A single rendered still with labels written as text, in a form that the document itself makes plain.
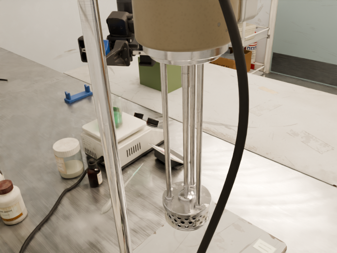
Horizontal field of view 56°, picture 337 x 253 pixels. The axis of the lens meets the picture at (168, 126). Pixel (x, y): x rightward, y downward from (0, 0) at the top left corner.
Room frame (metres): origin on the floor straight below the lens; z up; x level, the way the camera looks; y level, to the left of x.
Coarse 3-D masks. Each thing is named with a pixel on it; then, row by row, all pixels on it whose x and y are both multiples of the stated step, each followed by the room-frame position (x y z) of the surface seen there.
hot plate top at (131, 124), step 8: (96, 120) 0.71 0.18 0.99; (128, 120) 0.71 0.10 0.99; (136, 120) 0.70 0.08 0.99; (88, 128) 0.68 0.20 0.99; (96, 128) 0.67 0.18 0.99; (120, 128) 0.67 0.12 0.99; (128, 128) 0.67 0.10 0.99; (136, 128) 0.67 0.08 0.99; (96, 136) 0.64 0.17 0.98; (120, 136) 0.63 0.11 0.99
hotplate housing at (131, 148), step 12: (84, 132) 0.69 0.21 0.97; (144, 132) 0.68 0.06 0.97; (156, 132) 0.71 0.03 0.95; (84, 144) 0.68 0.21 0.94; (96, 144) 0.64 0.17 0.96; (120, 144) 0.63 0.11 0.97; (132, 144) 0.65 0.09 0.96; (144, 144) 0.67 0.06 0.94; (156, 144) 0.71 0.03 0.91; (96, 156) 0.65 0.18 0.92; (120, 156) 0.62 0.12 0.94; (132, 156) 0.64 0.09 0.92
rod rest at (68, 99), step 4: (84, 84) 1.09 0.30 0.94; (88, 88) 1.07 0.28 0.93; (80, 92) 1.07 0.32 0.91; (84, 92) 1.07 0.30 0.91; (88, 92) 1.07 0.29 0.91; (68, 96) 1.02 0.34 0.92; (72, 96) 1.04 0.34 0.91; (76, 96) 1.04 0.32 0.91; (80, 96) 1.04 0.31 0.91; (84, 96) 1.05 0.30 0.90; (68, 100) 1.01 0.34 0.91; (72, 100) 1.02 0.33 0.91; (76, 100) 1.03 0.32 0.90
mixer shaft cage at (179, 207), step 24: (192, 72) 0.35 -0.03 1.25; (192, 96) 0.35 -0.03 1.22; (168, 120) 0.33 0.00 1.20; (192, 120) 0.35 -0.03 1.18; (168, 144) 0.32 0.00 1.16; (192, 144) 0.35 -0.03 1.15; (168, 168) 0.32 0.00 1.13; (192, 168) 0.35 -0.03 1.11; (168, 192) 0.32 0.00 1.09; (192, 192) 0.33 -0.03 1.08; (168, 216) 0.31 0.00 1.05; (192, 216) 0.30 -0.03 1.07
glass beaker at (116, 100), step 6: (114, 96) 0.71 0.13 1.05; (120, 96) 0.68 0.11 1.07; (114, 102) 0.66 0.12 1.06; (120, 102) 0.68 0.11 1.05; (114, 108) 0.66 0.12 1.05; (120, 108) 0.68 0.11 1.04; (114, 114) 0.66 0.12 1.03; (120, 114) 0.67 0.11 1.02; (114, 120) 0.66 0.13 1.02; (120, 120) 0.67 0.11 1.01; (120, 126) 0.67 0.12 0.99
